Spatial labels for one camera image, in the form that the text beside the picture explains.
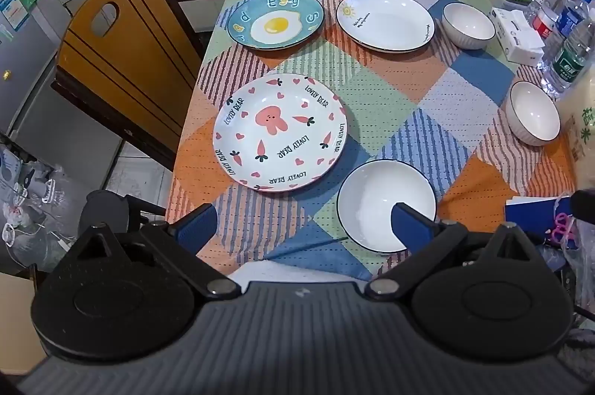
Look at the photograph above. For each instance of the white tissue pack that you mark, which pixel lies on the white tissue pack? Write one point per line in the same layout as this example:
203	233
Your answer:
513	35

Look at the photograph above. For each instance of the green label water bottle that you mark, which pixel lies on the green label water bottle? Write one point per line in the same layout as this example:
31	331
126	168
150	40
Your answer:
569	63

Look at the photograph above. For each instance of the white plate with sun print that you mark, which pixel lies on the white plate with sun print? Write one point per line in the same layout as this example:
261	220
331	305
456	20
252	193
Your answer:
386	23

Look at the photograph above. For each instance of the teal fried egg plate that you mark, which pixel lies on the teal fried egg plate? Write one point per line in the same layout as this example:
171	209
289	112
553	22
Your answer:
279	7

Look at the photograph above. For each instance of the patchwork tablecloth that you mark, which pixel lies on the patchwork tablecloth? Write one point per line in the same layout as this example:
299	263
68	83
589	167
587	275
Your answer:
395	97

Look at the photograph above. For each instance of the pink plastic object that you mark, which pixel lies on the pink plastic object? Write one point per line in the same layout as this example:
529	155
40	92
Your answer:
562	228

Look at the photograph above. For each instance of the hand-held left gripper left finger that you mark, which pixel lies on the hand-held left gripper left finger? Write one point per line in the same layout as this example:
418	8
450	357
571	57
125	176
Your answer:
200	228

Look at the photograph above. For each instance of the blue label water bottle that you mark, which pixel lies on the blue label water bottle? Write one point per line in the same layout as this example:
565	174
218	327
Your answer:
575	14

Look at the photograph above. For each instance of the red label water bottle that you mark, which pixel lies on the red label water bottle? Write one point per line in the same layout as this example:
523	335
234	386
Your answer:
545	28

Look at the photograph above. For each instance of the clear plastic bag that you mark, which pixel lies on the clear plastic bag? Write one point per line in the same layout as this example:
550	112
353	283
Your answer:
32	200

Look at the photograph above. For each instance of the blue notebook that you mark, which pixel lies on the blue notebook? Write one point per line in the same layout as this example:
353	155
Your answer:
530	211

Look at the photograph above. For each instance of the white bowl with dark rim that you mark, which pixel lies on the white bowl with dark rim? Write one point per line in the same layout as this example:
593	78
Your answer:
467	22
372	200
532	109

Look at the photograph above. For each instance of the black round object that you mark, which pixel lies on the black round object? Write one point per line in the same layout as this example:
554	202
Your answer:
104	209

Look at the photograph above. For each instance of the white plate with pink rabbit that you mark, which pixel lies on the white plate with pink rabbit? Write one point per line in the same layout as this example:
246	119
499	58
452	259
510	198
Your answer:
279	144

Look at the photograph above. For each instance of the grey refrigerator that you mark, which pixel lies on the grey refrigerator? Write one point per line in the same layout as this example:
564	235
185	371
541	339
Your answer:
23	74

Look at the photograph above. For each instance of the wooden chair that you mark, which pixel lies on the wooden chair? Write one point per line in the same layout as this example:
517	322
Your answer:
130	51

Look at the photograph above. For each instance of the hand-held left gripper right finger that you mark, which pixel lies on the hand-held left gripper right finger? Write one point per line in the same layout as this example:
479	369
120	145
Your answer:
409	228

